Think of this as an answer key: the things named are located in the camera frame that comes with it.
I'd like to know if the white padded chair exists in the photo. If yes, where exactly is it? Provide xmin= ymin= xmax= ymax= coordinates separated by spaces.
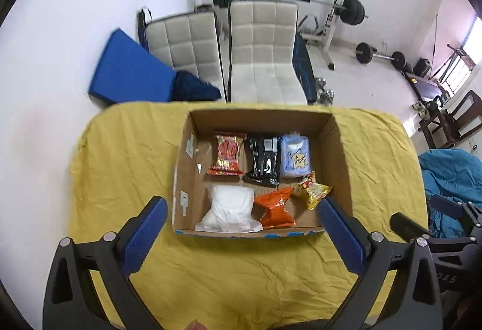
xmin=145 ymin=11 xmax=227 ymax=102
xmin=226 ymin=0 xmax=307 ymax=105

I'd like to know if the light blue tissue pack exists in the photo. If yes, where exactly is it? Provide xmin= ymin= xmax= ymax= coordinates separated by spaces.
xmin=279 ymin=132 xmax=311 ymax=179

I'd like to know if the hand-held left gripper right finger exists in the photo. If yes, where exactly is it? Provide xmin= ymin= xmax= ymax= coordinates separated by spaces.
xmin=318 ymin=198 xmax=442 ymax=330

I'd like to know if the dark wooden stool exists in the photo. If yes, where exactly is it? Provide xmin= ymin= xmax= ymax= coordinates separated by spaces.
xmin=418 ymin=100 xmax=456 ymax=148

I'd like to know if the blue foam mat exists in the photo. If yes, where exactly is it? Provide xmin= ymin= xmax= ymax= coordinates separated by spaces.
xmin=88 ymin=28 xmax=177 ymax=105

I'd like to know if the dark wooden chair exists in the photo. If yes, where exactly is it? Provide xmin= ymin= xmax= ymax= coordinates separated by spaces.
xmin=446 ymin=90 xmax=482 ymax=144

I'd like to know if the red snack packet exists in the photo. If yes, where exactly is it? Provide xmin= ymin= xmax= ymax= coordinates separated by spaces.
xmin=206 ymin=131 xmax=247 ymax=176

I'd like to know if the white barbell rack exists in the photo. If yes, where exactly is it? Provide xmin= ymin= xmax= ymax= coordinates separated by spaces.
xmin=239 ymin=0 xmax=352 ymax=71

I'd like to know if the black speaker box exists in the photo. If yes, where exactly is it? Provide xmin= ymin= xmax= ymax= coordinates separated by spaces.
xmin=413 ymin=58 xmax=432 ymax=78

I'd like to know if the window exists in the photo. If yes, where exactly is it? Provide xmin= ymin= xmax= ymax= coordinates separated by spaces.
xmin=440 ymin=16 xmax=482 ymax=90

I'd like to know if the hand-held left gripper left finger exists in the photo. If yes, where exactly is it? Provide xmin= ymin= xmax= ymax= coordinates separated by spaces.
xmin=42 ymin=196 xmax=169 ymax=330

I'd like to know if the cardboard box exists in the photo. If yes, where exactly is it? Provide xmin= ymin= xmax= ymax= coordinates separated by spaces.
xmin=171 ymin=108 xmax=354 ymax=240

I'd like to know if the white plastic packet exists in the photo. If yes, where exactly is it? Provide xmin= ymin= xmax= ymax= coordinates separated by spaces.
xmin=195 ymin=184 xmax=263 ymax=233

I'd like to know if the short barbell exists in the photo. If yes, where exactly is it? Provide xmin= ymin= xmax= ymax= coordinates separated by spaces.
xmin=356 ymin=42 xmax=406 ymax=71

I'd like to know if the yellow tablecloth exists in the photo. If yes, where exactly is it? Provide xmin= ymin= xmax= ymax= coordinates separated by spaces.
xmin=70 ymin=101 xmax=430 ymax=330

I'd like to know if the dark blue cloth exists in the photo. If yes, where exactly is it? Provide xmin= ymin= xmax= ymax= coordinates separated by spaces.
xmin=171 ymin=70 xmax=222 ymax=102

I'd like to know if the teal cloth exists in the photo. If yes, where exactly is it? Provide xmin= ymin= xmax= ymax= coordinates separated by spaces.
xmin=418 ymin=148 xmax=482 ymax=229

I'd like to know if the black snack packet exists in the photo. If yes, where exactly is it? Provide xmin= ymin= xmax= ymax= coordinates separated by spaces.
xmin=243 ymin=134 xmax=282 ymax=187

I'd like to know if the orange snack packet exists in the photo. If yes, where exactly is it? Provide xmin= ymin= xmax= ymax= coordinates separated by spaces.
xmin=254 ymin=187 xmax=296 ymax=230

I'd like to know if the blue and black pump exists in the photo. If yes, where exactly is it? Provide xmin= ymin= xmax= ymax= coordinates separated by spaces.
xmin=136 ymin=6 xmax=153 ymax=48

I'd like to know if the yellow snack packet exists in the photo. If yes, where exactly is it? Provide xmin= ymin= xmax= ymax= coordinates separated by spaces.
xmin=292 ymin=171 xmax=334 ymax=211

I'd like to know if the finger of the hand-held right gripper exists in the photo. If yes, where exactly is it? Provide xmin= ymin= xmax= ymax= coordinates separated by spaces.
xmin=390 ymin=213 xmax=433 ymax=241
xmin=427 ymin=195 xmax=482 ymax=229

